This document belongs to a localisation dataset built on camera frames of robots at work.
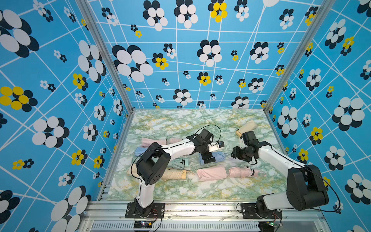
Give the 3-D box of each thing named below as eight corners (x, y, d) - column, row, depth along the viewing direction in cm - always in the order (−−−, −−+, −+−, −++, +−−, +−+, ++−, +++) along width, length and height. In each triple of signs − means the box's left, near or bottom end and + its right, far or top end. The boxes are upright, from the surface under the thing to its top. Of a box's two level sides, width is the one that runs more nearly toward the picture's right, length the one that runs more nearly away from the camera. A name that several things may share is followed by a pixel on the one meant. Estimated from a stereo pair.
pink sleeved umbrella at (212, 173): (199, 182, 84) (199, 180, 82) (196, 170, 89) (197, 168, 86) (228, 177, 86) (229, 175, 84) (224, 166, 90) (225, 164, 88)
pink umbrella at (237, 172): (228, 178, 86) (230, 175, 82) (227, 170, 89) (229, 166, 85) (256, 178, 86) (260, 175, 82) (254, 170, 89) (257, 166, 85)
